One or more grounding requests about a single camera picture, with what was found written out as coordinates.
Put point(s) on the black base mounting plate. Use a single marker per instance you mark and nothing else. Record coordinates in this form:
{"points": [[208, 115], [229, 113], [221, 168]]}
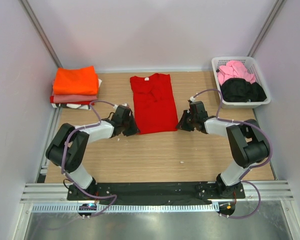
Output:
{"points": [[131, 193]]}

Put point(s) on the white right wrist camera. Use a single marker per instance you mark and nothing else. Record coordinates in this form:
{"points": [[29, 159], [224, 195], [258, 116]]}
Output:
{"points": [[192, 99]]}

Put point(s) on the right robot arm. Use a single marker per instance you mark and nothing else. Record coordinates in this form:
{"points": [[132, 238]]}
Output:
{"points": [[248, 147]]}

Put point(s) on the slotted white cable duct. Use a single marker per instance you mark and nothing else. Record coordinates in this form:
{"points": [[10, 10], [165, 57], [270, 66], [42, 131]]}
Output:
{"points": [[92, 208]]}

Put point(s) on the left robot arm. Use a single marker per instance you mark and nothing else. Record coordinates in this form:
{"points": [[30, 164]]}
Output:
{"points": [[68, 146]]}

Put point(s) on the black t shirt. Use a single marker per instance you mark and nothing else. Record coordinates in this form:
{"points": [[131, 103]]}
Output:
{"points": [[238, 90]]}

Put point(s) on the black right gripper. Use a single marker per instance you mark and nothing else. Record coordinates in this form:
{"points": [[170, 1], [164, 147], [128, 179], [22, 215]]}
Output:
{"points": [[182, 124]]}

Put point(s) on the aluminium rail frame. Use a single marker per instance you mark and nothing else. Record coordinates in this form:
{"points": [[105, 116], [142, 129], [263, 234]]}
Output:
{"points": [[39, 191]]}

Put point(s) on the folded red white t shirt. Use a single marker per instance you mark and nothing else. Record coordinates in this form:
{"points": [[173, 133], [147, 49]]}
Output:
{"points": [[75, 105]]}

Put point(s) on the white plastic laundry basket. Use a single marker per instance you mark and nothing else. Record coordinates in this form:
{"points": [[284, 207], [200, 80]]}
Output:
{"points": [[252, 68]]}

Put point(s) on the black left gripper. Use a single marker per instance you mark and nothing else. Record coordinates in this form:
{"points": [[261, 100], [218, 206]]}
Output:
{"points": [[134, 129]]}

